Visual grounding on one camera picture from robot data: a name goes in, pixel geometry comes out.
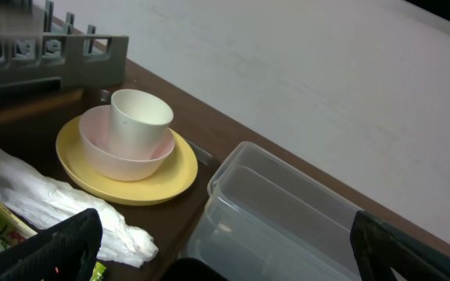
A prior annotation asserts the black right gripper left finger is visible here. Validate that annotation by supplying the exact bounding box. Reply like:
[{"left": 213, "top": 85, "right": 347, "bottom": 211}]
[{"left": 0, "top": 208, "right": 102, "bottom": 281}]

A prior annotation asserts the green snack wrapper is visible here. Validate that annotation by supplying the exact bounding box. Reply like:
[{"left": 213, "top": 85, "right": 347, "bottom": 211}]
[{"left": 0, "top": 202, "right": 105, "bottom": 280}]

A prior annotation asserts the crumpled white napkin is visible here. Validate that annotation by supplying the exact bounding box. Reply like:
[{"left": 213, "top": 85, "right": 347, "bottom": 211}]
[{"left": 0, "top": 148, "right": 159, "bottom": 268}]

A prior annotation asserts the clear plastic bin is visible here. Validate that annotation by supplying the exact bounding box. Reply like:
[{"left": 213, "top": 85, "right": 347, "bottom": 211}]
[{"left": 180, "top": 142, "right": 360, "bottom": 280}]

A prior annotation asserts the cream cup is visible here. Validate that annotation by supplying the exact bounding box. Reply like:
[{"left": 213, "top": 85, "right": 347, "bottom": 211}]
[{"left": 107, "top": 89, "right": 173, "bottom": 160}]

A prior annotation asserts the pink bowl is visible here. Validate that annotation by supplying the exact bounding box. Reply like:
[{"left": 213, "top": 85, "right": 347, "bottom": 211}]
[{"left": 79, "top": 105, "right": 176, "bottom": 181}]

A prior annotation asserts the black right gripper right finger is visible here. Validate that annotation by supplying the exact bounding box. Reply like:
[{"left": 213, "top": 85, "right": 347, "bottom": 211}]
[{"left": 350, "top": 211, "right": 450, "bottom": 281}]

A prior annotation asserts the grey dishwasher rack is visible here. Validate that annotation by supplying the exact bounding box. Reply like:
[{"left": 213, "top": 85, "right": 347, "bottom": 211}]
[{"left": 0, "top": 0, "right": 129, "bottom": 97}]

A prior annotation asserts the yellow plate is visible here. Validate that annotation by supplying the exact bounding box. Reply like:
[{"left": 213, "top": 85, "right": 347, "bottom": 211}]
[{"left": 55, "top": 117, "right": 198, "bottom": 206}]

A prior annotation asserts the brown serving tray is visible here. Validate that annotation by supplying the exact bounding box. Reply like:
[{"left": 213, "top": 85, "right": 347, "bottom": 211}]
[{"left": 0, "top": 90, "right": 219, "bottom": 280}]

